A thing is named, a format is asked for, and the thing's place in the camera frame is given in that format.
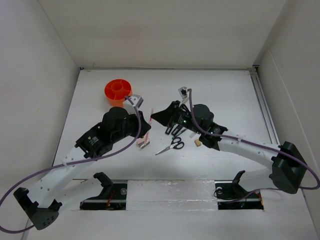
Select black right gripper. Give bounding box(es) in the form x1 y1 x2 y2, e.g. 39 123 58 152
150 101 203 135

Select pink cap black highlighter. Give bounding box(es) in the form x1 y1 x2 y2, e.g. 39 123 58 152
171 124 183 136

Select pink white pen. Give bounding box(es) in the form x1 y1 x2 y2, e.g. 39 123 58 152
143 107 155 146

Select tan eraser block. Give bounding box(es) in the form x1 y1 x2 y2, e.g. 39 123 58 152
194 139 202 147

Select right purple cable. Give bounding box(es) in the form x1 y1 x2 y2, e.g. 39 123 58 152
187 88 320 191

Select green gel pen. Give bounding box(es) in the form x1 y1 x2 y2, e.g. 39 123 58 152
171 128 188 140

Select purple cable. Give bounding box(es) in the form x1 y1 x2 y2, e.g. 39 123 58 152
187 88 320 191
0 95 141 234

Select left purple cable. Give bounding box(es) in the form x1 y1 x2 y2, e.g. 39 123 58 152
0 95 141 234

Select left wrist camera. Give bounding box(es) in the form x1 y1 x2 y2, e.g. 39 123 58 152
123 94 144 113

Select aluminium rail right side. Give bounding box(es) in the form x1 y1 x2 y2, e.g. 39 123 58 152
248 65 280 144

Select pink white mini stapler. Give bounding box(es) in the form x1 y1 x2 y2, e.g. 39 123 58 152
136 139 150 149

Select blue cap black highlighter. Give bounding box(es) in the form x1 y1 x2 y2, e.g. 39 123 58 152
165 126 173 135

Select black handled scissors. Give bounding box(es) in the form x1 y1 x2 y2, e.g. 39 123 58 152
155 136 185 156

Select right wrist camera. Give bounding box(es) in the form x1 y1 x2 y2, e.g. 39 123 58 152
178 86 189 106

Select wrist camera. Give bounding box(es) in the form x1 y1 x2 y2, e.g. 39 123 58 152
123 94 144 113
178 86 189 106

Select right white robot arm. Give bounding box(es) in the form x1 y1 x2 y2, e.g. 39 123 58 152
151 100 307 197

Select orange round desk organizer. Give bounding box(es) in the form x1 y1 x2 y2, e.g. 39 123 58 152
104 78 133 107

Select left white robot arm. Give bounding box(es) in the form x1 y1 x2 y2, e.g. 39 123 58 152
13 107 151 230

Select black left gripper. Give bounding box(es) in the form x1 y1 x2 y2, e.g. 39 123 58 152
111 108 151 143

